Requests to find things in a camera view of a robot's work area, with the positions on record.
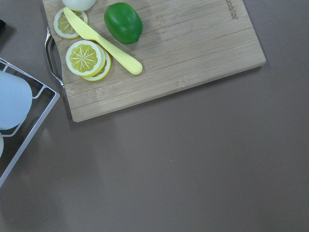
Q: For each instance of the lemon slice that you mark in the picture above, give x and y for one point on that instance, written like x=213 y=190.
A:
x=104 y=71
x=62 y=27
x=85 y=58

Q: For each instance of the top lemon slice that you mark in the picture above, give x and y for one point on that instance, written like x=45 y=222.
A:
x=85 y=58

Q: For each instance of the bottom lemon slice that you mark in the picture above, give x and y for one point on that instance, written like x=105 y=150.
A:
x=104 y=71

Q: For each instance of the bamboo cutting board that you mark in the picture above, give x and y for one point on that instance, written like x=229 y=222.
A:
x=184 y=43

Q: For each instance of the green lime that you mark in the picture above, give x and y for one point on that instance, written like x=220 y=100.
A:
x=123 y=22

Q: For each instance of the light blue plate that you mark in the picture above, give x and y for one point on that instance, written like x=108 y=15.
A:
x=15 y=100

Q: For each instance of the metal cutting board handle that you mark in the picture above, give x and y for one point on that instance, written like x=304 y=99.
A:
x=48 y=47

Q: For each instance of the white plate in rack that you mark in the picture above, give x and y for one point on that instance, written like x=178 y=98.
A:
x=1 y=144

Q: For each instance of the white wire dish rack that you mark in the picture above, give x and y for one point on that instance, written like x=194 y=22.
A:
x=18 y=138

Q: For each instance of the upper lemon slice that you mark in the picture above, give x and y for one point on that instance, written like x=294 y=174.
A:
x=62 y=27

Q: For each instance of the yellow plastic knife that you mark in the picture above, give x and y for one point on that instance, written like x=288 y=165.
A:
x=87 y=33

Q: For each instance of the white onion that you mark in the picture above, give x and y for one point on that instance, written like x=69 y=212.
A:
x=79 y=5

